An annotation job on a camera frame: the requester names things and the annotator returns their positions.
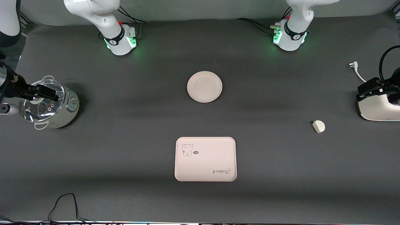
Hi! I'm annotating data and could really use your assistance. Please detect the white steamed bun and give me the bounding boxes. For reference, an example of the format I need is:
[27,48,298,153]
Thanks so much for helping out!
[312,120,326,134]

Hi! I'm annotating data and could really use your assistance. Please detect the round beige plate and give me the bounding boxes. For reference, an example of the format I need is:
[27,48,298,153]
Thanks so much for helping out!
[187,71,223,103]

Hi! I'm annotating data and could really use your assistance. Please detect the beige rectangular rabbit tray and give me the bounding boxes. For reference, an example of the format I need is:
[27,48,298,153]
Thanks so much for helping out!
[174,137,237,182]

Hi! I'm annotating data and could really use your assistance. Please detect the beige appliance base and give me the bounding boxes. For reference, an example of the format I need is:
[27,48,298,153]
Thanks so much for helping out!
[357,93,400,122]

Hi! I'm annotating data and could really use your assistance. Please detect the glass pot lid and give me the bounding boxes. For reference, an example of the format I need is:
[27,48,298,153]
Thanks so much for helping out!
[18,79,65,123]

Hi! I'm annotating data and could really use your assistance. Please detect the steel pot with glass lid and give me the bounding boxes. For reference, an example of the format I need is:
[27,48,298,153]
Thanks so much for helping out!
[18,75,80,130]

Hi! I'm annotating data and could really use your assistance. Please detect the white power plug cable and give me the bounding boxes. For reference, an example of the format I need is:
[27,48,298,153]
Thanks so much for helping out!
[348,62,367,83]

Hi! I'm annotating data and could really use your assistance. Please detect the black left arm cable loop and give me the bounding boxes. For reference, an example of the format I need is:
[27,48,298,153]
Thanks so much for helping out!
[379,45,400,83]

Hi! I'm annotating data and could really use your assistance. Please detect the grey metal frame bar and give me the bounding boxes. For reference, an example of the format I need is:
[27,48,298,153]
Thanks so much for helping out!
[19,12,32,27]

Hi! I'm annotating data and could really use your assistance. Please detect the black right arm base cables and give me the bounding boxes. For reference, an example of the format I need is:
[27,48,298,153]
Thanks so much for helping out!
[116,5,147,40]

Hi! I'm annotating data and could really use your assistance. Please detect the black arm base cables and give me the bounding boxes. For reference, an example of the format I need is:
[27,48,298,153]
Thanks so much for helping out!
[116,5,147,40]
[236,6,293,35]

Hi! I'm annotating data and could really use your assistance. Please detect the thin black floor cable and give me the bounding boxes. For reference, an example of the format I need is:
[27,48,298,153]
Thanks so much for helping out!
[48,193,94,223]

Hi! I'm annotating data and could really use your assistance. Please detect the black left arm base cables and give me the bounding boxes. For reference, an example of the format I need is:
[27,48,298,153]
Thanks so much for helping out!
[236,6,293,35]

